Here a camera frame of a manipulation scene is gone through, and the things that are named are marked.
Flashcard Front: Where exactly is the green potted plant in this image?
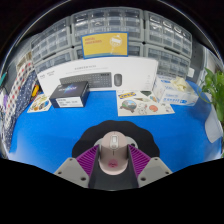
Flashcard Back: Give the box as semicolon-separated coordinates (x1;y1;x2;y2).
198;67;224;126

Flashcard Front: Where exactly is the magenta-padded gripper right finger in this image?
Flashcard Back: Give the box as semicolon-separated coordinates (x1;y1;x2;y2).
127;143;174;189

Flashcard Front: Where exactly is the small black product box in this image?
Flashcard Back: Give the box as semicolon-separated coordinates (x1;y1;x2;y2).
49;80;91;109

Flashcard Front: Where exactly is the checkered red blue cloth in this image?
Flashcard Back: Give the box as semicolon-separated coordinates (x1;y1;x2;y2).
3;59;36;124

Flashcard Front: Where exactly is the black flower-shaped mouse pad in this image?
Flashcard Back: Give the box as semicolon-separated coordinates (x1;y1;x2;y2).
71;119;161;159

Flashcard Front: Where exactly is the white keyboard packaging box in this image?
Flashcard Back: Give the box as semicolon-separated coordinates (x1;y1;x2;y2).
36;55;159;98

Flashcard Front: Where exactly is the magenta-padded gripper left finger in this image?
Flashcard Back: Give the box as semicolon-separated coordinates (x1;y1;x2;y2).
53;144;100;190

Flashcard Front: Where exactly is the white disposable glove box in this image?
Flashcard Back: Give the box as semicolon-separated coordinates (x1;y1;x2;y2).
152;74;200;107

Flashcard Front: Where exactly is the yellow and blue box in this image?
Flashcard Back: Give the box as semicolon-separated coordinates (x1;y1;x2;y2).
80;31;129;60

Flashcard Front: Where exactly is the beige pink computer mouse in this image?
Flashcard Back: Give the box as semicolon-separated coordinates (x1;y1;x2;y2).
98;130;129;176

